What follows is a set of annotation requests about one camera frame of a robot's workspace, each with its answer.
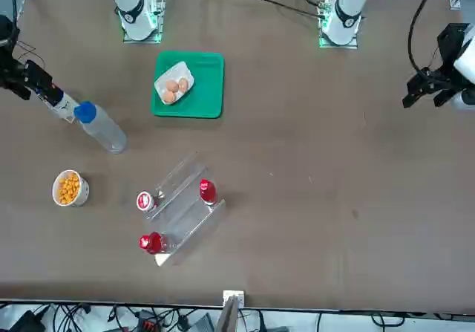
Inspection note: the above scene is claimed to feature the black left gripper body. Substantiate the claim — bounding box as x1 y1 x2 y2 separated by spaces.
420 22 475 88

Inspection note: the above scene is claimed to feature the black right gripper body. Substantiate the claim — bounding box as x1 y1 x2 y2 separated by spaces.
0 45 29 88

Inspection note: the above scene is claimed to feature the blue white milk carton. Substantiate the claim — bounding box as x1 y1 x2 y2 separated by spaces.
36 82 82 124

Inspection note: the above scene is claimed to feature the clear acrylic display stand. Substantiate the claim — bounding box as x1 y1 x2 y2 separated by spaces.
142 152 227 267

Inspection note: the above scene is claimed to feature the clear bottle with blue cap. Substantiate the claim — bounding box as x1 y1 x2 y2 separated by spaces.
73 100 128 155

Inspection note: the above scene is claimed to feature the paper cup of orange snacks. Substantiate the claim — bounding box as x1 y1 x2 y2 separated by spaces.
51 169 91 208

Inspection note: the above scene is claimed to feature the white egg holder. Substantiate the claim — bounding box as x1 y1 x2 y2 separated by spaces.
153 61 196 107

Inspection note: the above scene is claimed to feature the small red cola can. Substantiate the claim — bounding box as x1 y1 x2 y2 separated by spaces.
135 191 157 213

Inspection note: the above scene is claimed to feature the green plastic tray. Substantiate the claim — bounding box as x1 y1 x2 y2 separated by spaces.
149 51 226 120

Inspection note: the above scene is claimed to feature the red cola bottle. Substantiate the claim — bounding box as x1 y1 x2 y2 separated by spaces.
199 178 219 206
138 231 169 255

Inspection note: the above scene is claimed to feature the black power adapter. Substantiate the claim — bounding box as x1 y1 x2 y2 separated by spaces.
7 308 48 332

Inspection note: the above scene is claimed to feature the black orange connector device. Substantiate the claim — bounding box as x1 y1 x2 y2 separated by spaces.
134 308 160 332

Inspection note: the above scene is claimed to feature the grey power adapter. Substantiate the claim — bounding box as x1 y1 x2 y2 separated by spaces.
191 312 215 332

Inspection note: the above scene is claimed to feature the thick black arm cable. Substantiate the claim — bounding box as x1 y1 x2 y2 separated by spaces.
407 0 446 74

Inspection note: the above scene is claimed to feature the thin black table cable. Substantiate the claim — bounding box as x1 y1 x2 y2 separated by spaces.
254 0 324 18

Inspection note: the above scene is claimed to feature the aluminium frame post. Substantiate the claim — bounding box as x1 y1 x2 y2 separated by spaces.
215 290 246 332

